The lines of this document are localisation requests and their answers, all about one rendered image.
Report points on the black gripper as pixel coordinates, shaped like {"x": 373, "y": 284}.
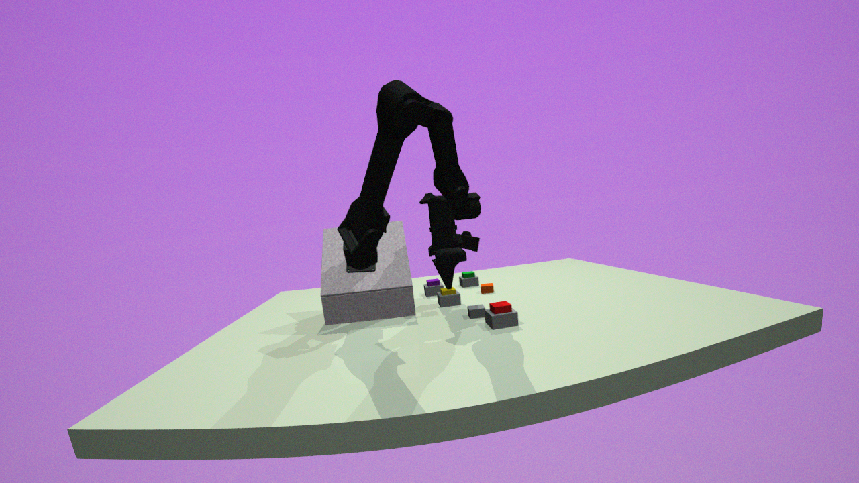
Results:
{"x": 447, "y": 257}

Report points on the purple button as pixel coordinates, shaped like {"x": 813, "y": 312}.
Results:
{"x": 432, "y": 287}

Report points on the red button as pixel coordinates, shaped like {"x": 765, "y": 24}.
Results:
{"x": 501, "y": 315}

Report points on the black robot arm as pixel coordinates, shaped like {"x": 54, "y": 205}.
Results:
{"x": 400, "y": 110}

